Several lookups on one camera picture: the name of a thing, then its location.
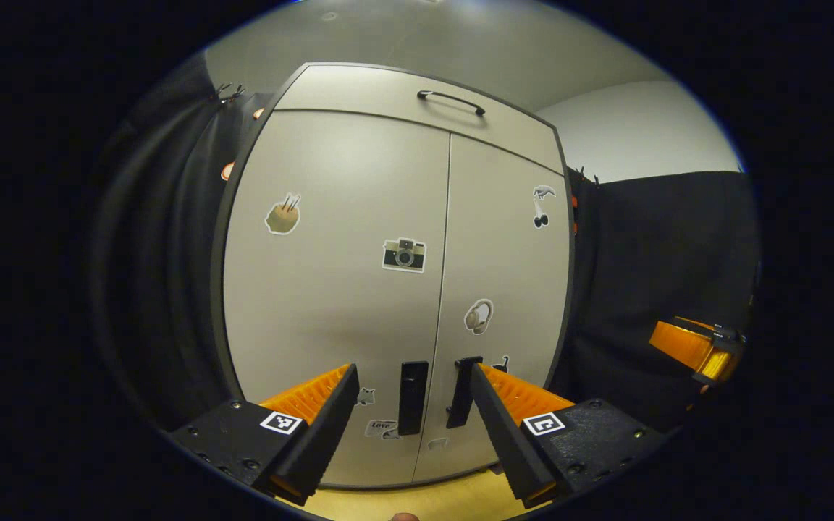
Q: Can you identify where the black door handle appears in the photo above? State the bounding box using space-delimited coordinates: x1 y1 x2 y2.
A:
397 360 430 436
446 356 484 429

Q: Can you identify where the white cabinet drawer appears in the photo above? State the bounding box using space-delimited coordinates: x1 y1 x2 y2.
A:
274 64 565 174

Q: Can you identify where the cabinet door with headphone sticker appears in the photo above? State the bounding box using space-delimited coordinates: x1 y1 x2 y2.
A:
413 134 571 484

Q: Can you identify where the cabinet door with camera sticker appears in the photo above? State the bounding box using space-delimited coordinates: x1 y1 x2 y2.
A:
223 110 451 489

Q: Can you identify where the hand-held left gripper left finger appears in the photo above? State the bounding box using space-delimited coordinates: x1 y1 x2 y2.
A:
169 363 361 507

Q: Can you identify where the black drawer handle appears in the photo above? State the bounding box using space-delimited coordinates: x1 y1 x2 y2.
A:
417 90 487 117

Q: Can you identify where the white shoe cabinet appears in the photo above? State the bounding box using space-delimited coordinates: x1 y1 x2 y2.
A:
211 62 577 489

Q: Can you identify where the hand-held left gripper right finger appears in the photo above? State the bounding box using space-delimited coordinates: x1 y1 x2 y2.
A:
471 363 669 509

